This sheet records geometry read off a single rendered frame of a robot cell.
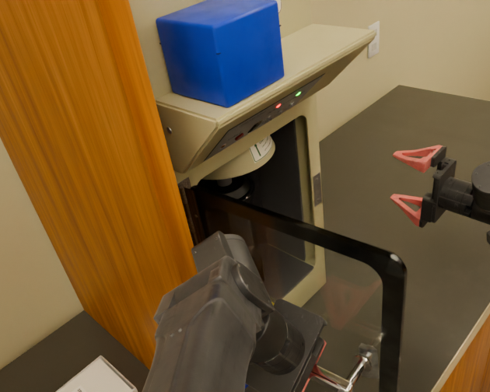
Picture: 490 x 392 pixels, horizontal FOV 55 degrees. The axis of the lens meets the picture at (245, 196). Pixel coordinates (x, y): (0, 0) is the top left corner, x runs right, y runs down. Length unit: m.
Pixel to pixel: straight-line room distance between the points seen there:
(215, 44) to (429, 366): 0.70
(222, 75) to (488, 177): 0.45
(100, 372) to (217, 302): 0.67
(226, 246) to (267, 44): 0.23
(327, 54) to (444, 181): 0.34
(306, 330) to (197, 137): 0.25
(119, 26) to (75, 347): 0.80
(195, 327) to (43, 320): 0.89
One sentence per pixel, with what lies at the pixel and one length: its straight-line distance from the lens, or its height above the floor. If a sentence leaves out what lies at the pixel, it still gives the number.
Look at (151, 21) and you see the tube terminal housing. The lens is 0.59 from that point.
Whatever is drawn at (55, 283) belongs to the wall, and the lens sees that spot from 1.16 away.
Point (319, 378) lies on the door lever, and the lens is 0.63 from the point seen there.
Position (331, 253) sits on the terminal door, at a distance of 0.53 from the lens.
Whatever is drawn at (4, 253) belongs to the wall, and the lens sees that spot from 1.08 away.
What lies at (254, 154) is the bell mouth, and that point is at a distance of 0.78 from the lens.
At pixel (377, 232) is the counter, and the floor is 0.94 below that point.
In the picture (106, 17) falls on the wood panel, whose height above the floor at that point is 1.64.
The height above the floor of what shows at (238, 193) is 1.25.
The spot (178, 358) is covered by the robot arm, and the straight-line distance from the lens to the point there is 0.30.
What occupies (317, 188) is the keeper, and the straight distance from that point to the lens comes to 0.92.
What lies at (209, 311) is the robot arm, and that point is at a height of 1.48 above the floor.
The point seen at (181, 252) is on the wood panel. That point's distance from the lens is 0.57.
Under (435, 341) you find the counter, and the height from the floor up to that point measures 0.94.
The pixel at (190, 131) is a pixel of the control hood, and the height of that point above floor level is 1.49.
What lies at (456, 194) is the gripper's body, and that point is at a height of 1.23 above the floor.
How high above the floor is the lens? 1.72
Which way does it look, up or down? 34 degrees down
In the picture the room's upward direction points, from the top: 10 degrees counter-clockwise
